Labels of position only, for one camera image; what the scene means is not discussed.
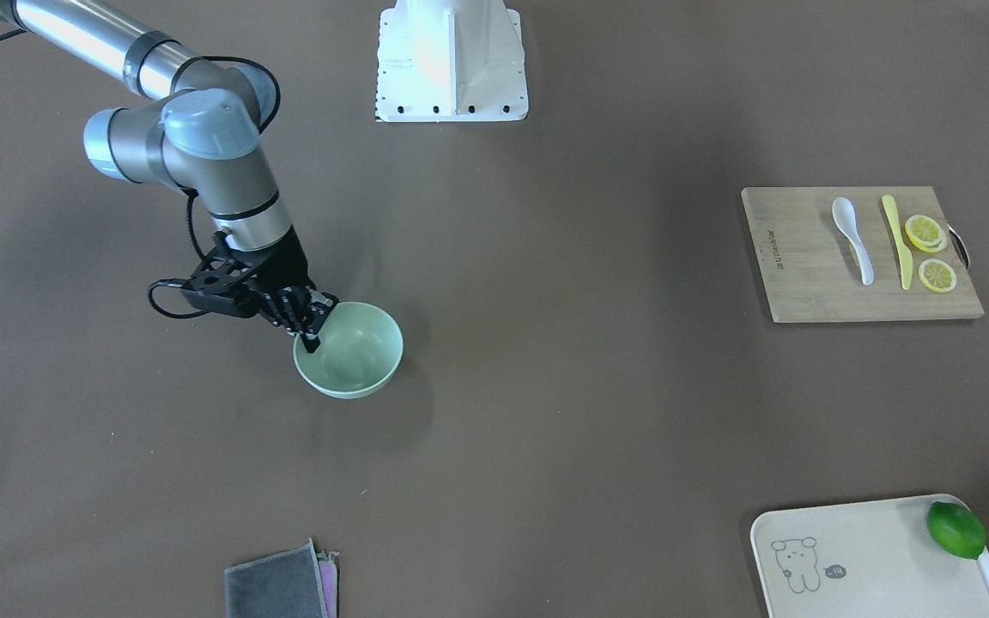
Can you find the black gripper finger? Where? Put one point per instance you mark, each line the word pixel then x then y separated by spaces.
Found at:
pixel 315 308
pixel 290 307

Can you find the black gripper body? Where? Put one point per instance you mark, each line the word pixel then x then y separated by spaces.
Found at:
pixel 288 269

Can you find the green ceramic bowl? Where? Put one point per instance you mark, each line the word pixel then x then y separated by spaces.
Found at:
pixel 360 348

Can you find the white ceramic spoon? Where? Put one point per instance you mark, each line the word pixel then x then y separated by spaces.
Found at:
pixel 844 216

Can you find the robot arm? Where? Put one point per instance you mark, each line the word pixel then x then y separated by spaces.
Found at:
pixel 200 134

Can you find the grey folded cloth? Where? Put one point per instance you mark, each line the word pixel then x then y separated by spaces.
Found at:
pixel 303 582

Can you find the bamboo cutting board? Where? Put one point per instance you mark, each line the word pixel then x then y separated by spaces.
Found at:
pixel 810 271

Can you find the yellow plastic knife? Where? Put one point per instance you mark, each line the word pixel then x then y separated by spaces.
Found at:
pixel 904 255

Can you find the cream rabbit tray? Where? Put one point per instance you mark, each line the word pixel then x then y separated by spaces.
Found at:
pixel 864 559

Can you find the stacked lemon slices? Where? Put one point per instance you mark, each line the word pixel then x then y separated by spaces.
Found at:
pixel 926 234

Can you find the lemon slice near edge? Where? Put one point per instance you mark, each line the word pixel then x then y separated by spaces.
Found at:
pixel 937 276

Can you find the green lime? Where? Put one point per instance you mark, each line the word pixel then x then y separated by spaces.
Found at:
pixel 956 530

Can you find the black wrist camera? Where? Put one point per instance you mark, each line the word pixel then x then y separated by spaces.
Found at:
pixel 222 284

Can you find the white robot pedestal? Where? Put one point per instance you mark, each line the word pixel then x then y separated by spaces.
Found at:
pixel 450 62

